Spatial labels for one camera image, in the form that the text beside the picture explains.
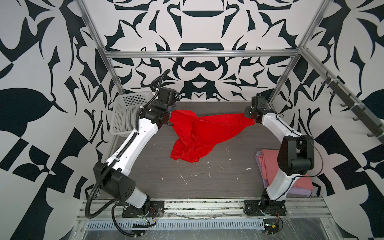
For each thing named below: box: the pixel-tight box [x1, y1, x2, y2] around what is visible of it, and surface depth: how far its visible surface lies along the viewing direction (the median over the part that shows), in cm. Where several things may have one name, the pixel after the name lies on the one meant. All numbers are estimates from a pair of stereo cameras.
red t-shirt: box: [169, 109, 256, 163], surface depth 93 cm
